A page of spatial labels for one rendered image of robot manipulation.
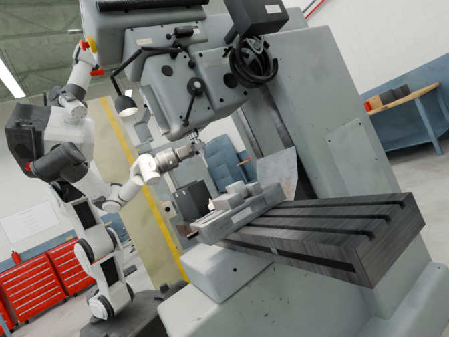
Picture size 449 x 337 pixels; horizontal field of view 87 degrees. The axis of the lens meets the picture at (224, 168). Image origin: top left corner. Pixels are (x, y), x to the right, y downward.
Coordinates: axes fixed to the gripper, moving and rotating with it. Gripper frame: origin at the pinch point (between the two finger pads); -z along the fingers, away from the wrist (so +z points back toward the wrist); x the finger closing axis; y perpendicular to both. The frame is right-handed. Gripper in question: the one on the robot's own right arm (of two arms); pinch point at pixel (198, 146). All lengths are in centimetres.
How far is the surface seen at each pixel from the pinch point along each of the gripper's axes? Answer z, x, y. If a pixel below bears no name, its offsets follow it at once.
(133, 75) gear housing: 12.9, 1.2, -39.1
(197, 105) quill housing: -5.5, -8.6, -14.5
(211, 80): -15.5, -7.4, -22.4
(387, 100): -317, 212, 28
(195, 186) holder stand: 7.5, 31.6, 16.4
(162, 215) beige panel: 50, 165, 37
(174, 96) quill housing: 1.8, -11.0, -20.6
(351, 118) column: -75, 1, 17
